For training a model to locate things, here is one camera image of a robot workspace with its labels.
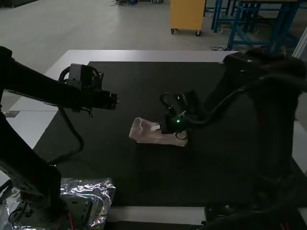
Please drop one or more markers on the pale towel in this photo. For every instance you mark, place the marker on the pale towel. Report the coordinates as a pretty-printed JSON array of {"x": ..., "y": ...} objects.
[{"x": 146, "y": 134}]

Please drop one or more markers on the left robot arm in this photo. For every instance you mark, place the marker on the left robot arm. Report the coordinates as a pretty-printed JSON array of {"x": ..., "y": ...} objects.
[{"x": 36, "y": 81}]

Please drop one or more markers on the silver foil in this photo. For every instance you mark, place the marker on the silver foil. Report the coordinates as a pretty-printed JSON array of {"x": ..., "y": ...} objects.
[{"x": 96, "y": 191}]

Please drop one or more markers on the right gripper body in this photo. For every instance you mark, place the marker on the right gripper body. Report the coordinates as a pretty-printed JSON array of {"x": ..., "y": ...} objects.
[{"x": 173, "y": 123}]

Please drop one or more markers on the yellow wheeled cabinet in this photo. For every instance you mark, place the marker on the yellow wheeled cabinet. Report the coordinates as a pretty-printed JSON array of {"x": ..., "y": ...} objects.
[{"x": 185, "y": 14}]

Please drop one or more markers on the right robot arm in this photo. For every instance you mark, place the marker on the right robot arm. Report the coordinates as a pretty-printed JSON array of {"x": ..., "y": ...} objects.
[{"x": 263, "y": 107}]

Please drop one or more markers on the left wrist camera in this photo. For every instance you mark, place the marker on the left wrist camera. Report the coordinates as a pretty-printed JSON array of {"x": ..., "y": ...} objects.
[{"x": 75, "y": 72}]

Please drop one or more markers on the black mat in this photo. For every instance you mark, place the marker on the black mat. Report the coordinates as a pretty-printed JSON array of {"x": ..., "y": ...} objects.
[{"x": 124, "y": 167}]

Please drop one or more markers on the blue metal frame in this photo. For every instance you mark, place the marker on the blue metal frame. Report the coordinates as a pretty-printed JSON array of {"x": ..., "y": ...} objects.
[
  {"x": 217, "y": 14},
  {"x": 261, "y": 36}
]

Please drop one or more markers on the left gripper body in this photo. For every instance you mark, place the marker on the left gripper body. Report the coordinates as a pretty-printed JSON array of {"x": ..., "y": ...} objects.
[{"x": 92, "y": 80}]

